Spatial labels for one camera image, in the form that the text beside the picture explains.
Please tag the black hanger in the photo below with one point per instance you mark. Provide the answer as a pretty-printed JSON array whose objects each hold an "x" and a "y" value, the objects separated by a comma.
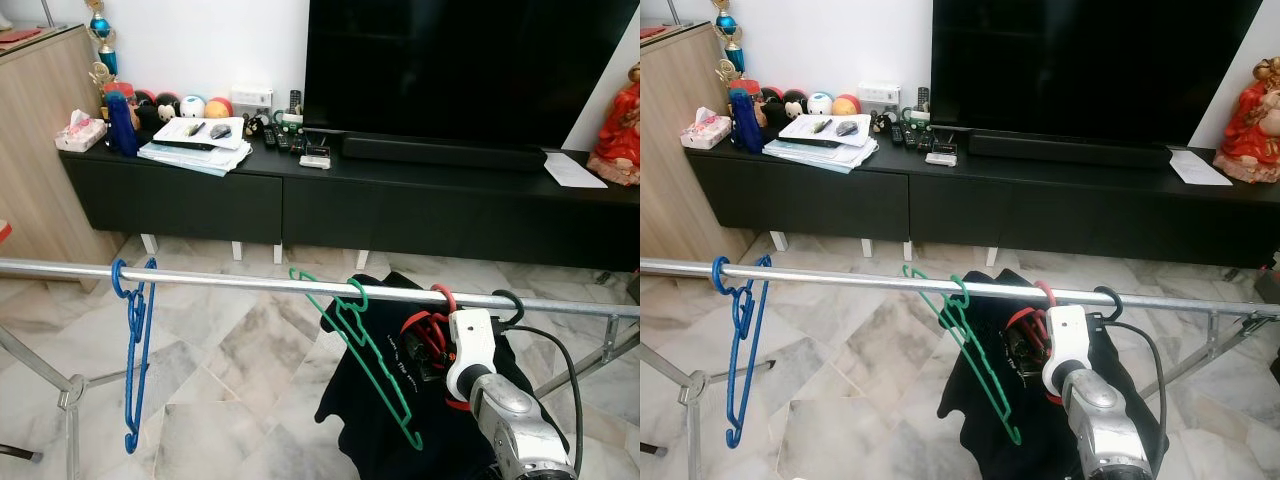
[
  {"x": 1117, "y": 300},
  {"x": 520, "y": 305}
]

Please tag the black television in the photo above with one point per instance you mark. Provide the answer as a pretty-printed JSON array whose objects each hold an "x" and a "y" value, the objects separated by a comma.
[
  {"x": 1090, "y": 65},
  {"x": 470, "y": 65}
]

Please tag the black TV console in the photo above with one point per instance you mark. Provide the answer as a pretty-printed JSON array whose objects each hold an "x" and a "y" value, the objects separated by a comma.
[
  {"x": 400, "y": 215},
  {"x": 1050, "y": 215}
]

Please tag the black soundbar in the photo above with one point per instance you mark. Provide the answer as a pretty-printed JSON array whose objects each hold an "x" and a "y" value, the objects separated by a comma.
[
  {"x": 440, "y": 153},
  {"x": 1070, "y": 150}
]

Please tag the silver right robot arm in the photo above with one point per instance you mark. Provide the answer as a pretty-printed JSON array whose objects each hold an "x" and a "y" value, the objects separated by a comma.
[
  {"x": 520, "y": 435},
  {"x": 1110, "y": 435}
]

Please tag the blue plastic hanger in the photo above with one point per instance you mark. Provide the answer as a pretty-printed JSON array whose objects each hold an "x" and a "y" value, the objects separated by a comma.
[
  {"x": 114, "y": 280},
  {"x": 716, "y": 277}
]

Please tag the small white box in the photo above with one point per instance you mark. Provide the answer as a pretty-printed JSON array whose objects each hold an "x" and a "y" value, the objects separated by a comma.
[
  {"x": 315, "y": 160},
  {"x": 941, "y": 157}
]

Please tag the white paper stack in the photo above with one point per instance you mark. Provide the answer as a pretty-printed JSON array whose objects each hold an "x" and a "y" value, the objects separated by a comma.
[
  {"x": 190, "y": 155},
  {"x": 815, "y": 152}
]

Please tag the white green mug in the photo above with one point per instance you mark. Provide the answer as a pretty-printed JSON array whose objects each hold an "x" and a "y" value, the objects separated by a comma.
[
  {"x": 290, "y": 123},
  {"x": 917, "y": 119}
]

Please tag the white wall socket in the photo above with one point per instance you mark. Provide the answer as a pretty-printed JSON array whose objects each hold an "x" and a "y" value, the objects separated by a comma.
[
  {"x": 250, "y": 96},
  {"x": 878, "y": 94}
]

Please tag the grey computer mouse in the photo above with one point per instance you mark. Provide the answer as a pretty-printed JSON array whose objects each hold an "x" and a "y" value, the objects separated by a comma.
[
  {"x": 847, "y": 128},
  {"x": 221, "y": 131}
]

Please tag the pink white tissue box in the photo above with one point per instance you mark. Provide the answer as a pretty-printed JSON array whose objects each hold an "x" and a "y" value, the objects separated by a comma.
[
  {"x": 80, "y": 135},
  {"x": 705, "y": 132}
]

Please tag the red plastic hanger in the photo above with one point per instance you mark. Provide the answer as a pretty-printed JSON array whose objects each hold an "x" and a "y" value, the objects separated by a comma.
[
  {"x": 427, "y": 325},
  {"x": 1025, "y": 322}
]

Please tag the black printed shirt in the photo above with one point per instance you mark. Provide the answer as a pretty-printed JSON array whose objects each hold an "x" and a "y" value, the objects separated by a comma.
[
  {"x": 350, "y": 420},
  {"x": 975, "y": 420}
]

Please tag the silver metal clothes rack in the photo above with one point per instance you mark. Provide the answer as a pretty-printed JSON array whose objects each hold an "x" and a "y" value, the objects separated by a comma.
[
  {"x": 850, "y": 281},
  {"x": 250, "y": 283}
]

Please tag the red Buddha statue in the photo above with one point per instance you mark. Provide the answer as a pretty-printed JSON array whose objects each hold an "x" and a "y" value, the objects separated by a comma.
[
  {"x": 1255, "y": 125},
  {"x": 620, "y": 135}
]

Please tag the orange ball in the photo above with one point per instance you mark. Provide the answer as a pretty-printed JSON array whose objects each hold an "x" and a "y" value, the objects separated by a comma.
[
  {"x": 219, "y": 108},
  {"x": 846, "y": 106}
]

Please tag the green plastic hanger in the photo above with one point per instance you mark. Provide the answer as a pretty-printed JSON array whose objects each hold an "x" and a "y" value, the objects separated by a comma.
[
  {"x": 363, "y": 293},
  {"x": 966, "y": 291}
]

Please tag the blue toy figure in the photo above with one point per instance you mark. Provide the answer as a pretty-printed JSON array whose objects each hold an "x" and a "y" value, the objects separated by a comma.
[
  {"x": 747, "y": 122},
  {"x": 122, "y": 125}
]

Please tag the gold blue trophy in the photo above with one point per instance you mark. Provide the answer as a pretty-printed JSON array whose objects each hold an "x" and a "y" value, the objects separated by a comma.
[
  {"x": 103, "y": 35},
  {"x": 730, "y": 35}
]

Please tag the white paper sheet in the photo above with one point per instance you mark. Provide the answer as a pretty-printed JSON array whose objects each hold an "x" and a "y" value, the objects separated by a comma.
[
  {"x": 575, "y": 170},
  {"x": 1200, "y": 167}
]

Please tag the black plush toy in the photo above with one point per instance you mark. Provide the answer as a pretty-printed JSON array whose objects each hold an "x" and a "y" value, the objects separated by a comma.
[
  {"x": 795, "y": 105},
  {"x": 167, "y": 108}
]

